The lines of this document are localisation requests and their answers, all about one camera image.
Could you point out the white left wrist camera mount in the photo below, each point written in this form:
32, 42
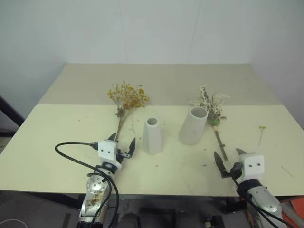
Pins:
107, 150

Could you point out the small yellow flower sprig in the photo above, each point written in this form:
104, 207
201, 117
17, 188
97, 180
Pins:
262, 128

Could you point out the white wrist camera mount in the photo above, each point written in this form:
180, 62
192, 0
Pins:
107, 150
253, 166

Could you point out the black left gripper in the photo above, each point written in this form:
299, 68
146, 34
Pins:
121, 155

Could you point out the white dried flower bunch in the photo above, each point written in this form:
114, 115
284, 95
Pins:
212, 107

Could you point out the yellow dried flower bunch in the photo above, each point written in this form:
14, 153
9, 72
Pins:
133, 98

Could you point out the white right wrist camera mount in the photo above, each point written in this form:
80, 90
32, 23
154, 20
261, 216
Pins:
253, 166

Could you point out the small white faceted vase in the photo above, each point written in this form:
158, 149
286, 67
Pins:
152, 139

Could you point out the dark metal stand frame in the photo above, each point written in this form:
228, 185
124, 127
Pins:
9, 114

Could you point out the thin loose dry twig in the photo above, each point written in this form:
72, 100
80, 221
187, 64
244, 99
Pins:
287, 171

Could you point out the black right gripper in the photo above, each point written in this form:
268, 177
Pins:
235, 171

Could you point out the orange object under table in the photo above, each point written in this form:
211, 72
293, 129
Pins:
295, 211

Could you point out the thin bare stem piece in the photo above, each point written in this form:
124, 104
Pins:
133, 129

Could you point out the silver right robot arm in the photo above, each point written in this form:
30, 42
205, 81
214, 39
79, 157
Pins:
264, 202

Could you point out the black table frame bar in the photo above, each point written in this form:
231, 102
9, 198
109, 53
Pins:
166, 202

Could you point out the large white cylindrical vase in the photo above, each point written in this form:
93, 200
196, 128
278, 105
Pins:
192, 128

